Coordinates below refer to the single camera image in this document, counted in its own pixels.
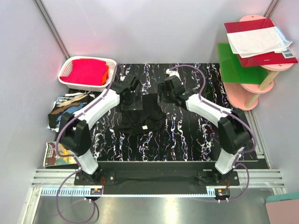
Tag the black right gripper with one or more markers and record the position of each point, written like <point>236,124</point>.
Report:
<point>162,94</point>

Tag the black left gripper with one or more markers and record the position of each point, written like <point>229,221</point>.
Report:
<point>128,102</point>

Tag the black printed t shirt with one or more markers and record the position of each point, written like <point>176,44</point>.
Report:
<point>69,103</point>
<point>150,118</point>

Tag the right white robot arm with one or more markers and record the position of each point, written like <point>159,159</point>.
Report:
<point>233,129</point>

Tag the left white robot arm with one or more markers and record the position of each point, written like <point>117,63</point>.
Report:
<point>74,130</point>

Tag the orange folded t shirt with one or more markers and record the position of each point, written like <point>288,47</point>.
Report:
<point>105,75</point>

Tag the white plastic laundry basket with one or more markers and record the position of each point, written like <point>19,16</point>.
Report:
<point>67,68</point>

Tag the pink folded t shirt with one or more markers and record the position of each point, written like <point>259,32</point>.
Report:
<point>86,72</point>

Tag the folded black printed t shirt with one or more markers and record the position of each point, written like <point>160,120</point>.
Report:
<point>69,103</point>

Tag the green plastic sheet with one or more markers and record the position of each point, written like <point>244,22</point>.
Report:
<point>232,70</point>

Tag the pink round tiered shelf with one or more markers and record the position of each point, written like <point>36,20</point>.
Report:
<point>245,96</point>

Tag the white mesh bag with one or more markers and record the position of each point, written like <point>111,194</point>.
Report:
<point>259,41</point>

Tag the illustrated book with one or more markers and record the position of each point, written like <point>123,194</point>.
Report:
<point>52,159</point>

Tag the red plastic sheet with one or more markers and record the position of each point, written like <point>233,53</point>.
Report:
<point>255,22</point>

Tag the teal board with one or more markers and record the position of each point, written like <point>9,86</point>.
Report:
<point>282,197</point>

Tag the pink board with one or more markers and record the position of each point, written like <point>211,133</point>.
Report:
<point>283,212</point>

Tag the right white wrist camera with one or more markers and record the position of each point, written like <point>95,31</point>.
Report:
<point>170,73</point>

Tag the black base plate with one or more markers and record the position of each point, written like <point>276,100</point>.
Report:
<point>158,178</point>

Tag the aluminium rail frame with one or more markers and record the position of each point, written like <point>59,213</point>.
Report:
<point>55,199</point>

